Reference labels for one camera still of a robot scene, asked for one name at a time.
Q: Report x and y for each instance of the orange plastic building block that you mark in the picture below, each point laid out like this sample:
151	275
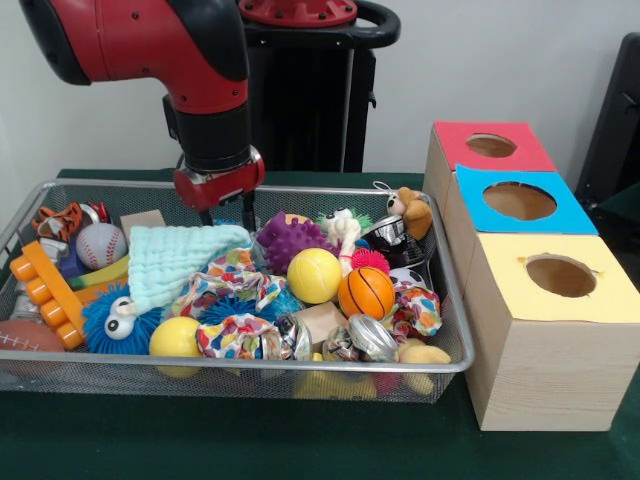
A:
45	290

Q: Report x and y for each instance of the purple spiky ball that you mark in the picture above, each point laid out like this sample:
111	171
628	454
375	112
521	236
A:
295	240

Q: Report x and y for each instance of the yellow tennis ball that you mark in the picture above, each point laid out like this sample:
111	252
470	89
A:
314	276

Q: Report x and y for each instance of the blue fuzzy toy with eyes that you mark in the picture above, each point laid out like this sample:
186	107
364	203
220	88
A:
120	325

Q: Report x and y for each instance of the wooden box with three holes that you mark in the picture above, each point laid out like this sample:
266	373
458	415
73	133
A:
550	370

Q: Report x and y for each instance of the black office chair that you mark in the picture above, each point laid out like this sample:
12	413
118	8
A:
615	130

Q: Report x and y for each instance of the white baseball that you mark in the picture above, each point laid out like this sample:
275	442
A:
101	245

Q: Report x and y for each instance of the small brown football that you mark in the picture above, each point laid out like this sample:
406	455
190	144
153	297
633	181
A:
25	337

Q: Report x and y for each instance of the plain yellow ball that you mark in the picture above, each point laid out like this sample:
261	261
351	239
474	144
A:
175	337

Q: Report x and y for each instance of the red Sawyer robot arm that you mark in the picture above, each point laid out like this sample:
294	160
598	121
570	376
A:
205	60

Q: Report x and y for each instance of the small orange basketball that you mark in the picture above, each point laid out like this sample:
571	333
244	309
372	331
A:
366	292

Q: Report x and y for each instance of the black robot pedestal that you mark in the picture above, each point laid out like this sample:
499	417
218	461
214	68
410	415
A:
310	110

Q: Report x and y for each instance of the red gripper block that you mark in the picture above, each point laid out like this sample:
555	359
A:
220	185

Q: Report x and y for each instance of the clear mesh bin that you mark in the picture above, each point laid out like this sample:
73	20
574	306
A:
250	384

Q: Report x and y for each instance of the colourful polka dot cloth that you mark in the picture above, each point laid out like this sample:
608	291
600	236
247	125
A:
230	278

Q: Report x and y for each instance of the mint green knitted cloth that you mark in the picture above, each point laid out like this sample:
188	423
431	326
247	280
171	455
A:
175	262

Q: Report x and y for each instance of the dark green table cloth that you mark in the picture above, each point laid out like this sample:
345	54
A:
250	440

